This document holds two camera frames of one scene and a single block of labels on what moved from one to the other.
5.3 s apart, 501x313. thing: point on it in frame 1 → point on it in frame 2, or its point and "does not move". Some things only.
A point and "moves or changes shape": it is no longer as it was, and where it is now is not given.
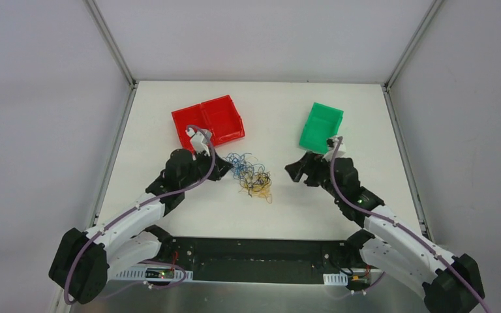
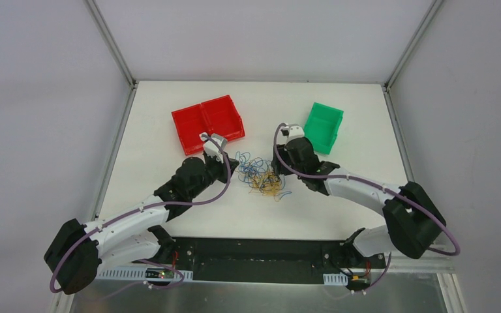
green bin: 322,123 does not move
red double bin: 220,115 does not move
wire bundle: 254,178 moves or changes shape
